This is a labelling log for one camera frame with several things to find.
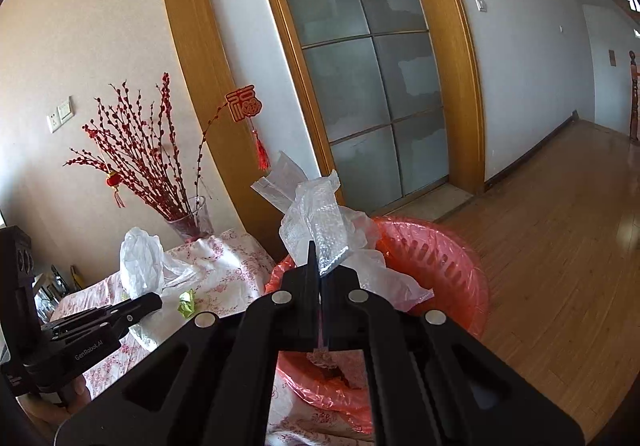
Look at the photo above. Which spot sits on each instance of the floral pink white tablecloth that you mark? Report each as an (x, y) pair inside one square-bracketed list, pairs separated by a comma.
[(231, 270)]

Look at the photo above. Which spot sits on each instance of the frosted glass sliding door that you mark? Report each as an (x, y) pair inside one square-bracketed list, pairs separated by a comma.
[(375, 78)]

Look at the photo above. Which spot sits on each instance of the clear plastic bag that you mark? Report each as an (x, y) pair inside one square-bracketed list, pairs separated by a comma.
[(144, 267)]

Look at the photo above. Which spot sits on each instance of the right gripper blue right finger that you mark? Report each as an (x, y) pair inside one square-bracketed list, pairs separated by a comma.
[(429, 381)]

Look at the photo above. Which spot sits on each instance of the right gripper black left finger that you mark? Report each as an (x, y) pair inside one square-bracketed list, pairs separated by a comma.
[(211, 382)]

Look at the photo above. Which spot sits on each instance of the bubble wrap sheet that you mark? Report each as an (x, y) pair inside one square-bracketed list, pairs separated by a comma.
[(343, 237)]

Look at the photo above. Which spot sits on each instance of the wooden door frame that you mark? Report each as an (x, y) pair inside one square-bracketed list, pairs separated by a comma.
[(223, 45)]

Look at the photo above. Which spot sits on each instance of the small red lantern ornament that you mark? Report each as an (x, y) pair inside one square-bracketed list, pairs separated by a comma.
[(114, 180)]

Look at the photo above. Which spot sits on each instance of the red fu tassel ornament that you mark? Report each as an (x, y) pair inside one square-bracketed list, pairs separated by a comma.
[(244, 106)]

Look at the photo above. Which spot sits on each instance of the person's left hand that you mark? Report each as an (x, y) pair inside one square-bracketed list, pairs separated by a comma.
[(47, 417)]

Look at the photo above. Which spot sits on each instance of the glass vase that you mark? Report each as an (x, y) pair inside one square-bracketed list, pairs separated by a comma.
[(196, 224)]

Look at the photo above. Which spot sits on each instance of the red berry branches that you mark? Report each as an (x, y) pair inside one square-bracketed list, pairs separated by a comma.
[(141, 143)]

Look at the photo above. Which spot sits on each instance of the wooden stair railing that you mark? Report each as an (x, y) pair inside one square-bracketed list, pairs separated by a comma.
[(634, 112)]

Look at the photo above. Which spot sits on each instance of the lime green plastic bag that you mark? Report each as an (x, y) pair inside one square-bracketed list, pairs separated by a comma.
[(186, 304)]

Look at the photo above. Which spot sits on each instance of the white wall socket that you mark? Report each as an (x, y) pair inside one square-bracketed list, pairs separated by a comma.
[(54, 122)]

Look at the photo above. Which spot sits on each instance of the small wall switch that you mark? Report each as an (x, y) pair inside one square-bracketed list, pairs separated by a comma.
[(481, 5)]

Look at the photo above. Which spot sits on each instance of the white light switch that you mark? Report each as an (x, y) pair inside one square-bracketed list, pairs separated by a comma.
[(65, 110)]

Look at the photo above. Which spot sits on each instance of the red-lined trash basket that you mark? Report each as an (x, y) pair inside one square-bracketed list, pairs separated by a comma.
[(438, 260)]

